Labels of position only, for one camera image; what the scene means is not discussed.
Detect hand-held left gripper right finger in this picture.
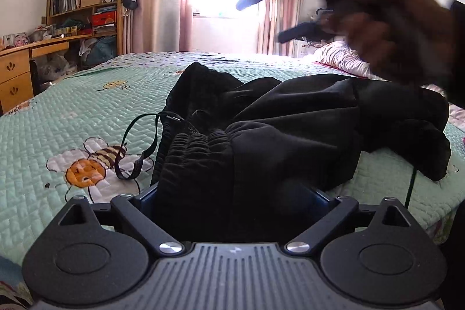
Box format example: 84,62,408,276
286,188,413,255

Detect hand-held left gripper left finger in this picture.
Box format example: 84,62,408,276
58,187,182,256

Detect black pants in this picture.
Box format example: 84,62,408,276
114,62,453,241

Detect person's right hand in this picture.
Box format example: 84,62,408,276
327,0,455,85

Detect white box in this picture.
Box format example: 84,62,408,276
294,39,320,58

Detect floral satin quilt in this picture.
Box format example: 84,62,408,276
312,41,465,136

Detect green quilted bee bedspread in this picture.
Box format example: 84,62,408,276
0,52,465,260

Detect red box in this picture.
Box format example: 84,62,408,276
92,13,117,28

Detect blue cartoon blanket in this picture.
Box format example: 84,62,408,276
0,255,30,307

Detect blue fabric bag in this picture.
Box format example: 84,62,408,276
87,36,117,65

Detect clear plastic bag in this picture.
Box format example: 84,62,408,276
38,54,78,82

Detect wooden desk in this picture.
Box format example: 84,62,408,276
0,37,95,114

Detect small framed photos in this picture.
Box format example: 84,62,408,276
2,32,30,49

